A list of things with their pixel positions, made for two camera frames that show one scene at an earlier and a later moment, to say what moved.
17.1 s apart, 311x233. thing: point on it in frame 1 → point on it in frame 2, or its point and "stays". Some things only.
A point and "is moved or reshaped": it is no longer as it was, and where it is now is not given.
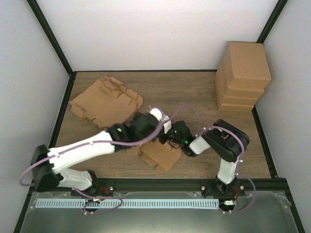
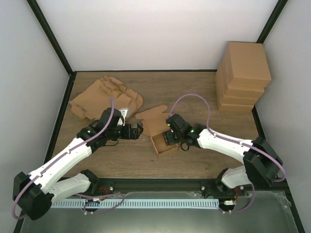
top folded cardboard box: x=244 y=65 stays
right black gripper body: x=162 y=140 stays
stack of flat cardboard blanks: x=107 y=102 stays
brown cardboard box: x=161 y=156 is moved or reshaped
